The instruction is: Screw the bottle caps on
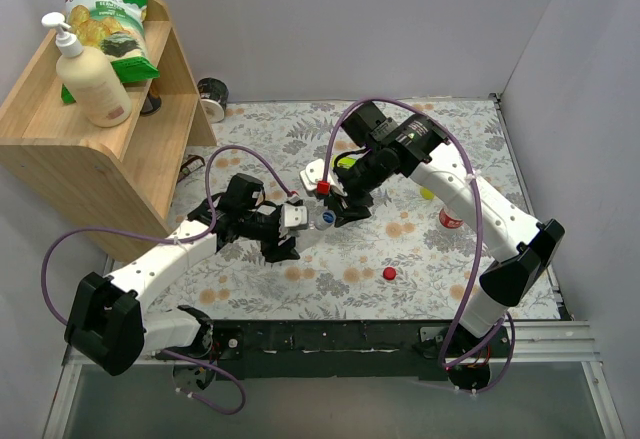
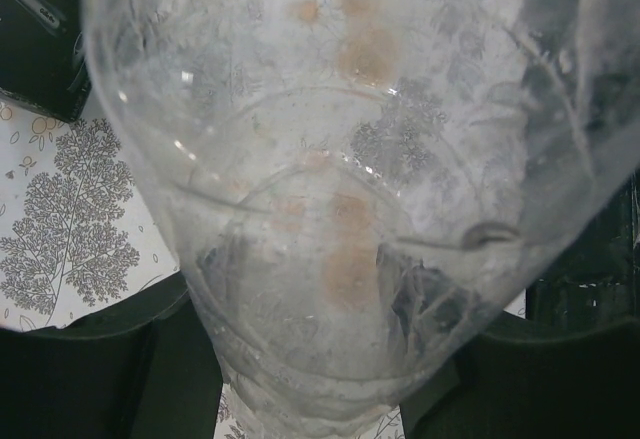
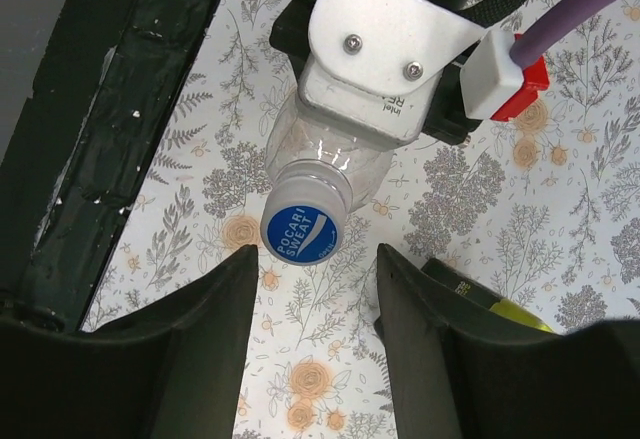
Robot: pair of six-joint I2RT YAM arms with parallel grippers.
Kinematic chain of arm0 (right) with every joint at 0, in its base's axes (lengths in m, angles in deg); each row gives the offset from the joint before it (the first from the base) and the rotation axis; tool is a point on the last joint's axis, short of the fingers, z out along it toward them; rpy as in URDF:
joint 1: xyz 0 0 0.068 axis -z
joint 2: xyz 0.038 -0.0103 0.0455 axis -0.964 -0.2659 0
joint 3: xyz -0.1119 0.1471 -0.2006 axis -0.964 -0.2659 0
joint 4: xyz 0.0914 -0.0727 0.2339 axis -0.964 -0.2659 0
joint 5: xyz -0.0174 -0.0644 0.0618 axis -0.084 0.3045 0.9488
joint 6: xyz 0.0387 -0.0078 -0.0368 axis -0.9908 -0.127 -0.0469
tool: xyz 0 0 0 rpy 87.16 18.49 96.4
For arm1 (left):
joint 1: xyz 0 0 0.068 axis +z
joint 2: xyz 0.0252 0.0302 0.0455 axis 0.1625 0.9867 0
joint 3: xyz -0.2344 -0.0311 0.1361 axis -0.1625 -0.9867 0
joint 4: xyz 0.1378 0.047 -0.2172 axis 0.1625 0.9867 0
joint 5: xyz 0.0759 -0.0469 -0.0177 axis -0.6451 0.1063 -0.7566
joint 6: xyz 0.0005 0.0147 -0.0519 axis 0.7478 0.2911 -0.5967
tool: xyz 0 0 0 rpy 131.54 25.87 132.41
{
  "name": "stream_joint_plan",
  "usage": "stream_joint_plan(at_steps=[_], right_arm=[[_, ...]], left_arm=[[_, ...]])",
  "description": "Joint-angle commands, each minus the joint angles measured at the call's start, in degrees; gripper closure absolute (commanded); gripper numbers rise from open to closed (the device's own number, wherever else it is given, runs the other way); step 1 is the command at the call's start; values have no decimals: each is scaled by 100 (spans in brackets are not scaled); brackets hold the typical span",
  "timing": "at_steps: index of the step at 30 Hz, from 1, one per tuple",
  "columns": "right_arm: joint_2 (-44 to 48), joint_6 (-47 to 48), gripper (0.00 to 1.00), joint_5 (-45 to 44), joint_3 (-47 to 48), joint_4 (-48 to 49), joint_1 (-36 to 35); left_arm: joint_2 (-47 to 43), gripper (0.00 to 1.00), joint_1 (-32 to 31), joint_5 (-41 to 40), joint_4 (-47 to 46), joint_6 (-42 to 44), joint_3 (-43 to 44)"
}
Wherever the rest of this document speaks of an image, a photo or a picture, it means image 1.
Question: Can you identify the clear plastic bottle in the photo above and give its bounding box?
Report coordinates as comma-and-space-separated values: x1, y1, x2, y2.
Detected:
295, 211, 335, 254

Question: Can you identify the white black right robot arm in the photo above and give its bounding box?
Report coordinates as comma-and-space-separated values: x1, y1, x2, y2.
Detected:
313, 98, 565, 357

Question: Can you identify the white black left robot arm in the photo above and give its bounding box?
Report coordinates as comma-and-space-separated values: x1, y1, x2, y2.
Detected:
64, 173, 308, 376

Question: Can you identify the yellow bottle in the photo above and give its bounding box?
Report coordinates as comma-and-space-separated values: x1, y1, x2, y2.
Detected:
420, 187, 435, 200

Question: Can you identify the red bottle cap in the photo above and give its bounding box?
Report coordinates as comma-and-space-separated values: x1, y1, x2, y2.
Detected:
383, 267, 397, 281

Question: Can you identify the red label water bottle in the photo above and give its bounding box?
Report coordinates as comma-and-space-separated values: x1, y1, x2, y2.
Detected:
438, 205, 464, 230

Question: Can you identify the cream lotion pump bottle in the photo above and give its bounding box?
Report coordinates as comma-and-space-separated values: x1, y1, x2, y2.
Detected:
41, 12, 132, 128

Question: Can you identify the green Gillette razor box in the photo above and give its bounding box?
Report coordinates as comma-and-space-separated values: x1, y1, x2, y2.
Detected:
333, 155, 356, 169

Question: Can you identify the wooden shelf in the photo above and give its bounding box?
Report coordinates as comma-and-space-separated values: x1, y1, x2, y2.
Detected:
1, 0, 216, 262

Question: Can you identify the black tape roll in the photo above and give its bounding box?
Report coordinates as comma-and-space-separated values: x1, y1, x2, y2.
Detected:
197, 77, 229, 123

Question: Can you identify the cassava chips bag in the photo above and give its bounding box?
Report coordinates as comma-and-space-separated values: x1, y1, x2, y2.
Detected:
65, 0, 159, 84

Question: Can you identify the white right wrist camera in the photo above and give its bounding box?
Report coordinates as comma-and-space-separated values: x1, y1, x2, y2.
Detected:
299, 159, 346, 198

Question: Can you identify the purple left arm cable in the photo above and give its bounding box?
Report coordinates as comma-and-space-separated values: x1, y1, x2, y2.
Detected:
39, 144, 301, 415

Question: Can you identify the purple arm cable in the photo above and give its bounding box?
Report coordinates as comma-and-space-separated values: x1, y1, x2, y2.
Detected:
322, 97, 516, 393
39, 144, 301, 415

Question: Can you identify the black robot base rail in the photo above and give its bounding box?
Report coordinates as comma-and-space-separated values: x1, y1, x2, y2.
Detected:
154, 318, 516, 383

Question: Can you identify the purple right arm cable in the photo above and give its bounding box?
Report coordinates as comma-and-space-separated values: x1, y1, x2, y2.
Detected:
322, 97, 516, 393

